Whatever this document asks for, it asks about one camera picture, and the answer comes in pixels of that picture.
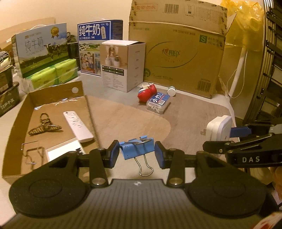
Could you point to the blue milk carton box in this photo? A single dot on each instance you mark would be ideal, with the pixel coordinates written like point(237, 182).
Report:
point(90, 30)

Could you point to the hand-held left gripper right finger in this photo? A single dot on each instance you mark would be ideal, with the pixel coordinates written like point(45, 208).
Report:
point(159, 154)

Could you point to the striped hair claw clip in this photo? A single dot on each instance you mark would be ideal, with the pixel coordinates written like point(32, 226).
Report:
point(44, 128)

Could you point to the white food packet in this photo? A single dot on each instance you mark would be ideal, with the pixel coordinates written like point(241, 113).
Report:
point(4, 62)

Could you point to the green cow milk gift box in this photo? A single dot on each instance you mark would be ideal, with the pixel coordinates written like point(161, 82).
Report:
point(37, 46)

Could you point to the white lip salve jar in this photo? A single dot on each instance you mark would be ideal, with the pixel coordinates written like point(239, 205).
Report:
point(171, 91)

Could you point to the green tissue pack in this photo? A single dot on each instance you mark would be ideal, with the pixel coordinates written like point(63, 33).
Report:
point(41, 77)
point(66, 70)

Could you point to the white humidifier product box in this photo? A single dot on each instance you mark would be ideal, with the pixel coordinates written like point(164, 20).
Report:
point(134, 66)

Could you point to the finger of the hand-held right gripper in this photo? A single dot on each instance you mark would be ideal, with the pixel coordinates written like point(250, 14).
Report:
point(220, 146)
point(240, 132)

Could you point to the brown floor mat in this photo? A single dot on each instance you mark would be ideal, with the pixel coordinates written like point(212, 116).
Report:
point(187, 114)

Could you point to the white power adapter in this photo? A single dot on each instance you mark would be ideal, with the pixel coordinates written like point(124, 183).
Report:
point(220, 127)

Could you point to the red pouch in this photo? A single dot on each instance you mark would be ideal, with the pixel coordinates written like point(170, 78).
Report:
point(146, 93)

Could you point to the white remote control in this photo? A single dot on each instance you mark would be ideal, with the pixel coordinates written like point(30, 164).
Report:
point(76, 124)

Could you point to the blue binder clip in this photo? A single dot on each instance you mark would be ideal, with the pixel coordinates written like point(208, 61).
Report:
point(136, 150)

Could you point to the clear floss pick box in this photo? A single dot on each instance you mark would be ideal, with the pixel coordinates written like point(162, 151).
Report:
point(158, 102)

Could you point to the large cardboard shipping box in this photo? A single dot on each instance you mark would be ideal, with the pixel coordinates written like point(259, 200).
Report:
point(176, 50)

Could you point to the cardboard tray box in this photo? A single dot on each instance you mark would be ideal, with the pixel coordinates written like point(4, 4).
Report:
point(66, 103)

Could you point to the white fan pole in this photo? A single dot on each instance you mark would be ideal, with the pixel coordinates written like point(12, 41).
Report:
point(239, 68)

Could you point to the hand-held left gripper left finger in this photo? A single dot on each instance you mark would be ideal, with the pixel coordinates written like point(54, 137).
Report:
point(114, 153)

